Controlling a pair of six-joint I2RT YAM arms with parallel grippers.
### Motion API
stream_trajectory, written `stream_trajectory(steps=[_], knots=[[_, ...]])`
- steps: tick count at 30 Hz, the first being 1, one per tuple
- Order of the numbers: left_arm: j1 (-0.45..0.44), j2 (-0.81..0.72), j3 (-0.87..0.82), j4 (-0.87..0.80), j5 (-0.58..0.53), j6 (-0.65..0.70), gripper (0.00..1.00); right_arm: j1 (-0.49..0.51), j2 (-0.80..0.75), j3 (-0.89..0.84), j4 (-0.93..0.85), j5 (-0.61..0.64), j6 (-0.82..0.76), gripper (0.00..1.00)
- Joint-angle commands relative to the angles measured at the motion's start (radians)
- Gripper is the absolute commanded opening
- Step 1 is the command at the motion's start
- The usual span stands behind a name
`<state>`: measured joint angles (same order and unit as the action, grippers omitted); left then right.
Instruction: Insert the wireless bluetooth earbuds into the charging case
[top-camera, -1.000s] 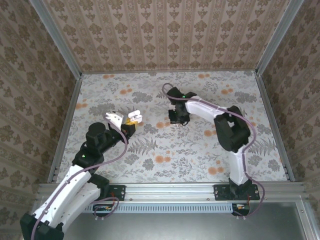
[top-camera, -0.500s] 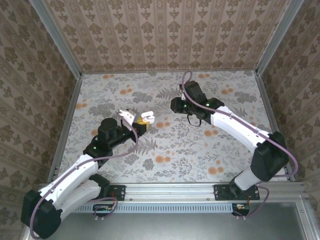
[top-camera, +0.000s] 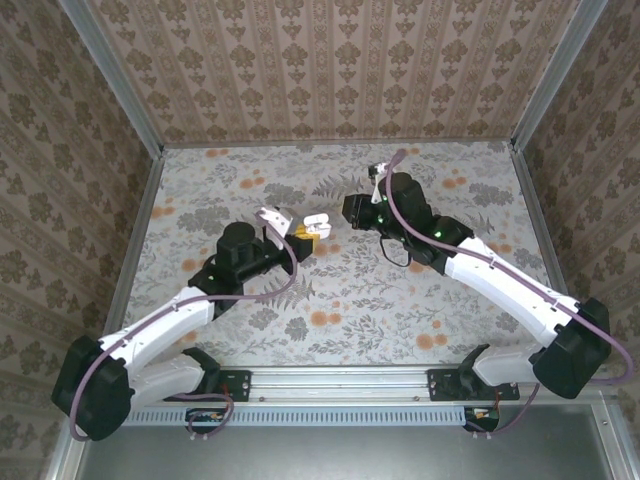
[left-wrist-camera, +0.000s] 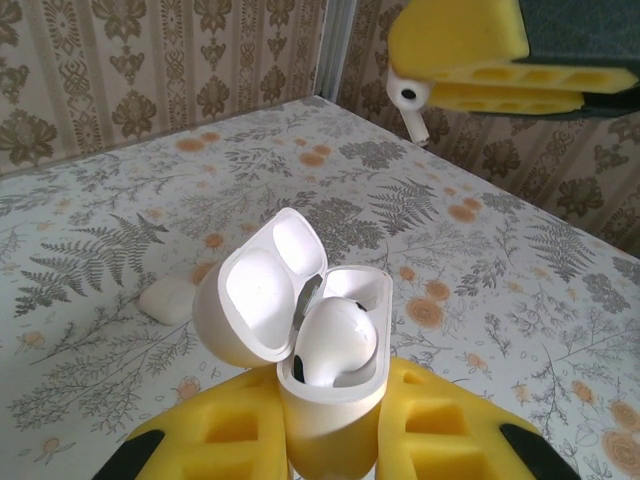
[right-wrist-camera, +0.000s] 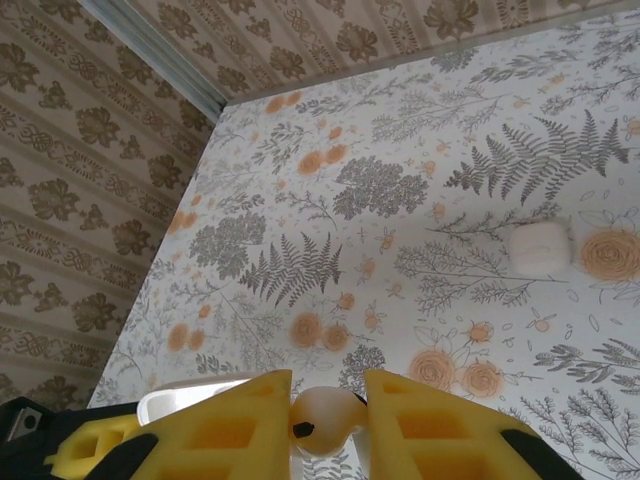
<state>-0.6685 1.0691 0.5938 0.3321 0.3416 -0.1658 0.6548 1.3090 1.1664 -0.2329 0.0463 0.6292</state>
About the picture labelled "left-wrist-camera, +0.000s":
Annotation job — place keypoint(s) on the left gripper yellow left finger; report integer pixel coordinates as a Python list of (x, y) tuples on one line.
[(225, 440)]

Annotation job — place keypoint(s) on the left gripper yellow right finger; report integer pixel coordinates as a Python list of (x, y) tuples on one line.
[(450, 440)]

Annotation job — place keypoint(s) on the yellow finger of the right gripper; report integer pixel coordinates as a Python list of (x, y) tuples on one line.
[(460, 35), (500, 102)]

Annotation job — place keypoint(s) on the white earbud charging case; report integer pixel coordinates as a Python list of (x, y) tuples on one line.
[(250, 300), (165, 302)]

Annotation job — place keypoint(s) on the floral patterned table cover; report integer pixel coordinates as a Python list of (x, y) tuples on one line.
[(450, 300)]

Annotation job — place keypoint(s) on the aluminium frame post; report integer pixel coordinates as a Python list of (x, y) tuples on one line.
[(335, 45)]

